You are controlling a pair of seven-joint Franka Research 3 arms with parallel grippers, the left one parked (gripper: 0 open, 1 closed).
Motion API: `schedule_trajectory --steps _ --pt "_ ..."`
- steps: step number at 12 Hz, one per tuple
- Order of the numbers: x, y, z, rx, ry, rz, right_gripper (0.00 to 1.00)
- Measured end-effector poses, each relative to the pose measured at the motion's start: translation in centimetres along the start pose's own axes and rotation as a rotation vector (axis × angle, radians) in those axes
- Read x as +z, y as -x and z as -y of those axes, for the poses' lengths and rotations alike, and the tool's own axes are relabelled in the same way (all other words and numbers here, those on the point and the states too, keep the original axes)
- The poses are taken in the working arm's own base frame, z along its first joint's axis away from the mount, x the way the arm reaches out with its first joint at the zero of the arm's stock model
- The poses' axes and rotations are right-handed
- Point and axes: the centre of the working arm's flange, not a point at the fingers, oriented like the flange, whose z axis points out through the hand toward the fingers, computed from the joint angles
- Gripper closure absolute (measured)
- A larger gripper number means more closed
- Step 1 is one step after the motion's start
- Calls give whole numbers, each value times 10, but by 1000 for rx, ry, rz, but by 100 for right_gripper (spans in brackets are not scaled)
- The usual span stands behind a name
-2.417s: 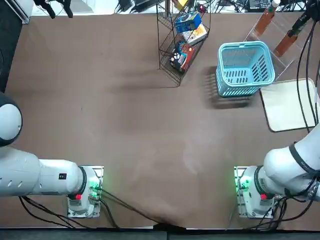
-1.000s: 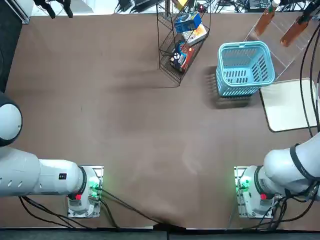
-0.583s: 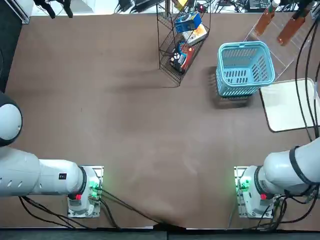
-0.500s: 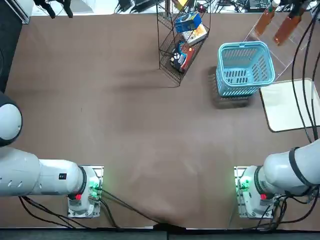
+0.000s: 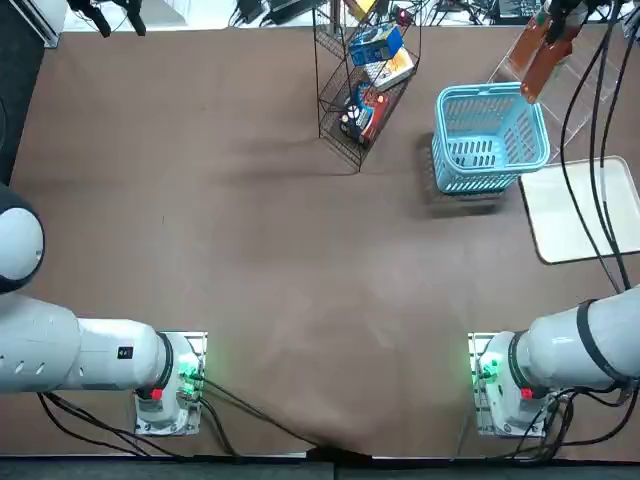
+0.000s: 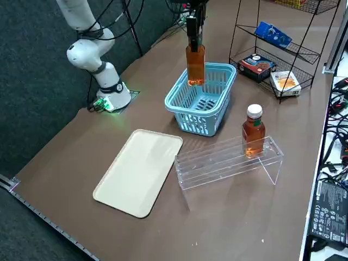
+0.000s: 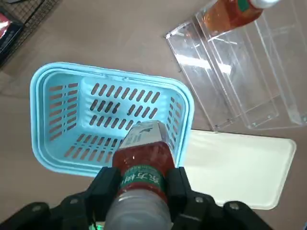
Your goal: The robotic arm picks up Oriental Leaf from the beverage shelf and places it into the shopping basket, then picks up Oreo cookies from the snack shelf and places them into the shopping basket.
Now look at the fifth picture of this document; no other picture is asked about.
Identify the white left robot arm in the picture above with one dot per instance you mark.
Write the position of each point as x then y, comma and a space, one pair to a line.
100, 355

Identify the light blue plastic shopping basket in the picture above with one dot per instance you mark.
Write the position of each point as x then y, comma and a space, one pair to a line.
445, 150

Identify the amber tea bottle white cap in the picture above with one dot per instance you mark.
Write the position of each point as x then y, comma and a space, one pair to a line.
525, 50
537, 75

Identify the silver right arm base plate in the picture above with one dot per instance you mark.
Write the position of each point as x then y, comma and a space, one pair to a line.
475, 345

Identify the grey aluminium rail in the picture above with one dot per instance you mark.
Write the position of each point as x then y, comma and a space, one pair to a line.
47, 30

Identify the yellow wafer box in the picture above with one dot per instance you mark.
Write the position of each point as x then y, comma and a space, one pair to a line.
362, 7

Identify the blue Oreo cookie box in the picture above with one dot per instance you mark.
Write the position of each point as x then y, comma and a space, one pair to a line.
375, 45

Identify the beige plastic tray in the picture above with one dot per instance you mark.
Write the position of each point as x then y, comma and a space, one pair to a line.
550, 215

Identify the aluminium camera post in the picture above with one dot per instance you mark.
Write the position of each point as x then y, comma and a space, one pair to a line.
336, 12

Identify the small red-lit circuit module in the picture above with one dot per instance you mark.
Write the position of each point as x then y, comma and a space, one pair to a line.
404, 19

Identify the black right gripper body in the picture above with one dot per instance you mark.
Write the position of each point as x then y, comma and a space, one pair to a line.
570, 6

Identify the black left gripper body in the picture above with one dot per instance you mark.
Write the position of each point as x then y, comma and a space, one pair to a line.
80, 4

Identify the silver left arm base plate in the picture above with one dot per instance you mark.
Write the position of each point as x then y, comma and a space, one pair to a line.
197, 340

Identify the white cracker box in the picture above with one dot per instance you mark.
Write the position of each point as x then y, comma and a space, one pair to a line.
395, 67

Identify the dark chocolate cookie box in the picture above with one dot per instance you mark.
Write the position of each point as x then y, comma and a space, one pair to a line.
367, 117

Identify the small black power adapter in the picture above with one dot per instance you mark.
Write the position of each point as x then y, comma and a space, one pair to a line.
250, 10

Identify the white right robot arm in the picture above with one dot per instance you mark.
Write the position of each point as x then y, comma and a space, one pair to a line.
555, 345

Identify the dark power supply brick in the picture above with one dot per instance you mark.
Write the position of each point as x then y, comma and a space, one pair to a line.
292, 10

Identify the clear acrylic beverage shelf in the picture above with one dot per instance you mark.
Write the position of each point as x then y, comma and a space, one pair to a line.
585, 65

